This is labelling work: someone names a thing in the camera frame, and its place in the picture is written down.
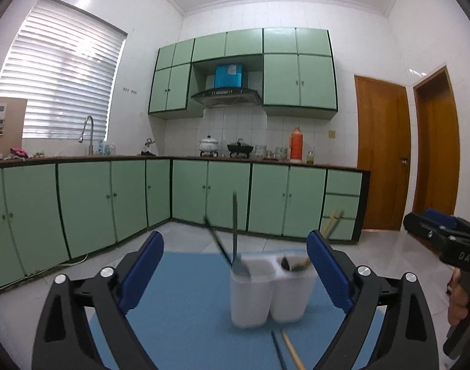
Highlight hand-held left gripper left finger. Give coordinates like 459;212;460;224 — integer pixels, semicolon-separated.
32;230;165;370

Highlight bamboo chopstick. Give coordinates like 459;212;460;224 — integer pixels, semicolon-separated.
281;329;306;370
293;210;345;270

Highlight grey chopstick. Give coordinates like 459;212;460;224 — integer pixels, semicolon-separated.
232;192;239;263

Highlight blue box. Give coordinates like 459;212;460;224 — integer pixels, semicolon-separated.
214;63;245;89

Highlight green base cabinets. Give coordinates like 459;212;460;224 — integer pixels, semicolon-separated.
0;156;370;291

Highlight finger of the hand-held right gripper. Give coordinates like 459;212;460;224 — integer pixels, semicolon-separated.
424;208;470;237
403;213;451;245

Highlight person's right hand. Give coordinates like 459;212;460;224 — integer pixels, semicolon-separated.
447;269;468;325

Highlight black chopstick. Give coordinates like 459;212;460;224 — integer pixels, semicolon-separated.
271;331;287;370
203;216;233;267

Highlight wooden door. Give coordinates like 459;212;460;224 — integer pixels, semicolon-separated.
412;65;461;224
354;75;412;232

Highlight metal kitchen faucet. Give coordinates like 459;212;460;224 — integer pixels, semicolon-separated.
79;116;94;156

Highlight white cooking pot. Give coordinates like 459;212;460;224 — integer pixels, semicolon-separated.
198;136;220;152

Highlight black range hood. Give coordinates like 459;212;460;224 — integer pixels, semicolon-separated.
191;88;261;108

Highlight black cooking pot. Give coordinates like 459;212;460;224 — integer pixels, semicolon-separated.
227;139;255;154

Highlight orange thermos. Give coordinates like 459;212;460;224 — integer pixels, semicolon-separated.
289;127;305;162

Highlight blue tablecloth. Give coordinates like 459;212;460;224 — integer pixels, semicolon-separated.
86;252;386;370

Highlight brown board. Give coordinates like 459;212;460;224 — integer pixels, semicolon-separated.
0;97;28;159

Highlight white window blind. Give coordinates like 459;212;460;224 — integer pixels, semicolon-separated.
0;0;128;139

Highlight green wall cabinets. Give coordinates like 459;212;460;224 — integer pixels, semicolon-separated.
148;27;339;121

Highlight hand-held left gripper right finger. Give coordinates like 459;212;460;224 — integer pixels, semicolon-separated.
306;230;439;370

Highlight white two-compartment utensil holder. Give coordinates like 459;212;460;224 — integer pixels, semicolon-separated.
230;254;317;329

